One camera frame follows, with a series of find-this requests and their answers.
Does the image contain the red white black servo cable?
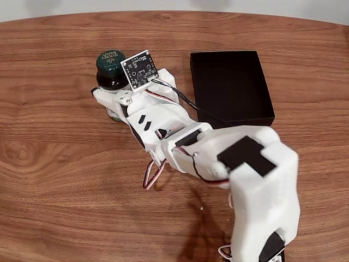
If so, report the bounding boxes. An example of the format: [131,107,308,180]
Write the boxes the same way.
[174,146,231,187]
[145,88,178,104]
[143,159,169,190]

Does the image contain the black camera cable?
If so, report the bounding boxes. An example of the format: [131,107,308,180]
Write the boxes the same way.
[151,79,232,125]

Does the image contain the black shallow box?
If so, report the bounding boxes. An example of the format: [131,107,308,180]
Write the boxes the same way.
[189,50,275,129]

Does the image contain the camera board on white mount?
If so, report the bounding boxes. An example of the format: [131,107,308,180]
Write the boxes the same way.
[120,50,180,104]

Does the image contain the dark green pill bottle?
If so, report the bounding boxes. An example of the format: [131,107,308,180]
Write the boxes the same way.
[95,49,131,122]

